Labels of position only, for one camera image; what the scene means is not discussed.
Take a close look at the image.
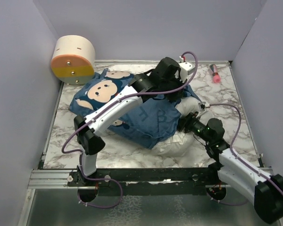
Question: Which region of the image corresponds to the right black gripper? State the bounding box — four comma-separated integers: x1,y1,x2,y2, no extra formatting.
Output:
170,111,212,143

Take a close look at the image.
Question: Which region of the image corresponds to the white pillow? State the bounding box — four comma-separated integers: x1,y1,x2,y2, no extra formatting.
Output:
152,97,200,157

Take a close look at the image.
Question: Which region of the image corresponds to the blue cartoon print pillowcase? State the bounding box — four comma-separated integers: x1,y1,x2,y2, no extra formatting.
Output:
69,69,200,149

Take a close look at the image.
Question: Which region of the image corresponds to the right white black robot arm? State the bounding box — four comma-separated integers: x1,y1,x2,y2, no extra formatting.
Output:
177,113,283,224

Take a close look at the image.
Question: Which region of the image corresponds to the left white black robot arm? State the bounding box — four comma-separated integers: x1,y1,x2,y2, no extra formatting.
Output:
74,57,196,186

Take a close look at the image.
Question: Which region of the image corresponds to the small pink tube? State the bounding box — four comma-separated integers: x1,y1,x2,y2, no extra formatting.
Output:
209,64,221,83

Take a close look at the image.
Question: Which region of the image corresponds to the cream orange cylindrical container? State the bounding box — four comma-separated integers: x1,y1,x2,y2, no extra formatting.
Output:
50,35,95,85

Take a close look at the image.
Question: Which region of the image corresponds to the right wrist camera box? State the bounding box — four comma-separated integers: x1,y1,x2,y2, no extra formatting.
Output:
197,102,208,118

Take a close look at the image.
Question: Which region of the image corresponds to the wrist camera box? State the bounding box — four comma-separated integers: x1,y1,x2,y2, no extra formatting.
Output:
179,62,195,81
197,102,208,118

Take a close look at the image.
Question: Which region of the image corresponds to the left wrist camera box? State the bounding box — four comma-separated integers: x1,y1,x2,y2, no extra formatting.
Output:
179,62,195,81

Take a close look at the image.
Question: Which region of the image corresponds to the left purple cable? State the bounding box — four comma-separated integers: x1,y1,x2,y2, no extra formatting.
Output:
61,51,199,209

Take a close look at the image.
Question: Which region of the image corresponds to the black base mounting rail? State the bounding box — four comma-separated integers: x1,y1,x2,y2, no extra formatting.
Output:
67,168,221,196

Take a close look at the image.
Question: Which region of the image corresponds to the aluminium frame rail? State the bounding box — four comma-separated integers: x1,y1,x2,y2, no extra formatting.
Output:
28,169,72,189

